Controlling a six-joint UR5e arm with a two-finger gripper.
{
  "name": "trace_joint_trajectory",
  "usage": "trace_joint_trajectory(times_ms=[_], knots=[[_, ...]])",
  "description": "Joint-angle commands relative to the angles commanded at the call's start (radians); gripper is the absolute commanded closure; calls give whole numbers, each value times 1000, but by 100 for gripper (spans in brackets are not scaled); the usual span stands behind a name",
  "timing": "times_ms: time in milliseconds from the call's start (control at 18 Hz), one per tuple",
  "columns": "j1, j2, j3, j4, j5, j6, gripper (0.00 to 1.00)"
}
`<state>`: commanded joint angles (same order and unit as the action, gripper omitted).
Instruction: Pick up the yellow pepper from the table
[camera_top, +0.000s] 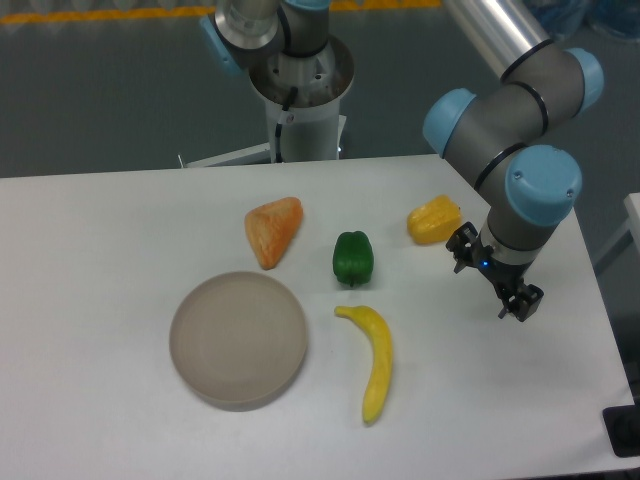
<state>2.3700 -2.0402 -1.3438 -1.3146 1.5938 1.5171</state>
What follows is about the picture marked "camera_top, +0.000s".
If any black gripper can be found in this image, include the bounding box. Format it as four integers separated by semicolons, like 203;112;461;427
446;222;544;321

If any yellow bell pepper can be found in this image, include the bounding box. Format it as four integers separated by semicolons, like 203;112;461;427
406;195;462;245

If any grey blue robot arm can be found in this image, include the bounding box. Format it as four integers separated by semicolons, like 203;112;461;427
200;1;604;320

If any green bell pepper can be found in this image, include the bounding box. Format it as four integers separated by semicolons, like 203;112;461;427
332;231;375;287

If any yellow banana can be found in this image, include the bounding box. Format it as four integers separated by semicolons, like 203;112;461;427
334;305;394;425

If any white furniture at right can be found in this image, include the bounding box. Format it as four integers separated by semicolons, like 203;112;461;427
592;192;639;275

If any black device at edge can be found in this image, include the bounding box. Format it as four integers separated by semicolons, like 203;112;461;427
602;405;640;458

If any orange triangular bread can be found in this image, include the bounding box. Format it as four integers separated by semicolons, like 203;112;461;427
244;197;304;270

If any beige round plate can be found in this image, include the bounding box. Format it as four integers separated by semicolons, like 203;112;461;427
169;271;308;411

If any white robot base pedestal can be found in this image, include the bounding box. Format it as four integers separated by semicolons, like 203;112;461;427
184;35;355;168

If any black base cable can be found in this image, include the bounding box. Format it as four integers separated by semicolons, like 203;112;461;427
273;86;299;164

